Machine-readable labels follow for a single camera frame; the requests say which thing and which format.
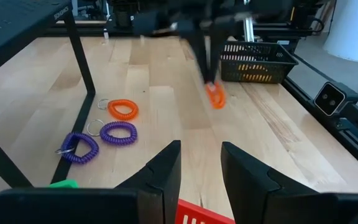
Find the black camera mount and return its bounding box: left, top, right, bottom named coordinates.
left=334, top=102, right=358, bottom=150

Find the purple coil wrist keychain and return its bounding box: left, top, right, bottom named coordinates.
left=86, top=119, right=139, bottom=147
left=54, top=131, right=100, bottom=165

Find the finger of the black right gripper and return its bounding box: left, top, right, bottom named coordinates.
left=209, top=26, right=229, bottom=84
left=187, top=29, right=211, bottom=84

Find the red plastic slotted basket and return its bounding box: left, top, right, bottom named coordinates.
left=174, top=198, right=236, bottom=224

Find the white bulky object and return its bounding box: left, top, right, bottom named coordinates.
left=323, top=0, right=358, bottom=63

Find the black plastic slotted basket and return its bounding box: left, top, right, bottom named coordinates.
left=219, top=40, right=300, bottom=85

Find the orange-red coil wrist keychain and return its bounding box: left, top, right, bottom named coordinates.
left=204, top=80, right=227, bottom=110
left=97, top=98, right=140, bottom=122

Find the black table edge rail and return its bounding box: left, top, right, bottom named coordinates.
left=282, top=52, right=358, bottom=180

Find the aluminium frame post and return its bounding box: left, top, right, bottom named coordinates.
left=243, top=17, right=255, bottom=43

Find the black table-level camera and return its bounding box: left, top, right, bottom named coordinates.
left=313, top=81, right=358, bottom=118

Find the green plastic slotted basket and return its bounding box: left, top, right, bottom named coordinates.
left=0, top=179, right=80, bottom=224

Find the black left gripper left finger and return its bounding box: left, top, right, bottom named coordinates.
left=114, top=139, right=183, bottom=224

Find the black perforated metal desk shelf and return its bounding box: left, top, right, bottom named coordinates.
left=0, top=0, right=97, bottom=189

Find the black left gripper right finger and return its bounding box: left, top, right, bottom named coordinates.
left=220, top=141, right=321, bottom=224

